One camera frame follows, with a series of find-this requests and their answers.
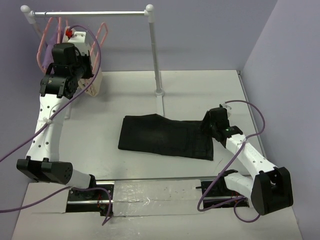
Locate silver tape patch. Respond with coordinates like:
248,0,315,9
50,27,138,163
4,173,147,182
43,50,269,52
112,179,202,217

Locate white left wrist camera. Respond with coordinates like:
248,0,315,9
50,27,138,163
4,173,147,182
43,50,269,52
67,31,87,48

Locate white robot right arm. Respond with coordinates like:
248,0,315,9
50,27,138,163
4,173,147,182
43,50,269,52
200,106,294,216

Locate beige folded trousers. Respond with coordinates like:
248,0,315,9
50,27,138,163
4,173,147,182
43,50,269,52
83,37,103,98

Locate purple folded cloth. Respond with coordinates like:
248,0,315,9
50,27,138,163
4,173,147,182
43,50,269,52
42,32,58,71

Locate white metal clothes rack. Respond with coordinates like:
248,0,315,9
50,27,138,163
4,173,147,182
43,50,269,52
20,4,165,116

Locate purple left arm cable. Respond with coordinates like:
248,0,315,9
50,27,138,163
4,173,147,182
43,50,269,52
0,24,115,227

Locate pink hanger with purple cloth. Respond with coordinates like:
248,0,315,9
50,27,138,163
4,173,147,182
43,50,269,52
36,17,55,73

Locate pink hanger with beige trousers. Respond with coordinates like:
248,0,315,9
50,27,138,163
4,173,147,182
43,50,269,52
56,17,69,44

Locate white cardboard cover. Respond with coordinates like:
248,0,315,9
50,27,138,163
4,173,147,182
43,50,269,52
12,193,302,240

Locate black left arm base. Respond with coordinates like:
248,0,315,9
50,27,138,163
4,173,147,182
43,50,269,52
65,188,110,217

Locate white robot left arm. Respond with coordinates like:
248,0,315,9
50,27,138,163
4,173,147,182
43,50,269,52
16,42,98,199

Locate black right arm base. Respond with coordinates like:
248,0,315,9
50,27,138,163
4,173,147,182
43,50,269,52
202,179,250,208

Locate black trousers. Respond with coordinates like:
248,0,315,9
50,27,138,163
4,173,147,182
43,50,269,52
118,114,214,161

